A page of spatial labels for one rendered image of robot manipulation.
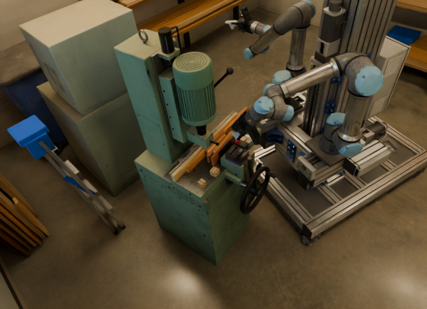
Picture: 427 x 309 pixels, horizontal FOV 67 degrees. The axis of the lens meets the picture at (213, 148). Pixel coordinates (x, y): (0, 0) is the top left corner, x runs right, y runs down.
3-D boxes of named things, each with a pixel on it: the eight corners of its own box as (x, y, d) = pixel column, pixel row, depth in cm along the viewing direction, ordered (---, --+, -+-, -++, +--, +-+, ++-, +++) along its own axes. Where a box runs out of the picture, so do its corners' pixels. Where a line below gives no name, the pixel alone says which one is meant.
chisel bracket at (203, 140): (206, 151, 175) (205, 140, 169) (187, 141, 182) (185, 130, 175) (215, 143, 179) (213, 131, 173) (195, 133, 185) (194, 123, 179)
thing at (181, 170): (175, 182, 173) (173, 176, 169) (172, 180, 174) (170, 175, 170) (237, 119, 204) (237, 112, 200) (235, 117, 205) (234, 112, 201)
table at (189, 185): (215, 213, 165) (215, 206, 160) (171, 186, 179) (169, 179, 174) (275, 142, 196) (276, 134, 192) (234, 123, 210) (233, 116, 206)
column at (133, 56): (171, 164, 195) (143, 60, 143) (146, 150, 205) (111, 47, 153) (195, 142, 207) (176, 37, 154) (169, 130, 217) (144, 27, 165)
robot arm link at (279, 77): (267, 92, 217) (269, 75, 207) (280, 83, 223) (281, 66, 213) (282, 99, 211) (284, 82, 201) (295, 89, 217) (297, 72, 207)
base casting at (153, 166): (207, 213, 180) (205, 204, 173) (136, 170, 207) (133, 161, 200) (250, 163, 203) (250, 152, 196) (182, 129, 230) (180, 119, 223)
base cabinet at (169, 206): (216, 267, 231) (207, 214, 180) (159, 226, 258) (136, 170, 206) (250, 222, 254) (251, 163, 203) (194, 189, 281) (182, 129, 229)
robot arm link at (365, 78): (349, 138, 181) (372, 52, 142) (361, 157, 171) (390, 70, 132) (328, 142, 181) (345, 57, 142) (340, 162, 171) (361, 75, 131)
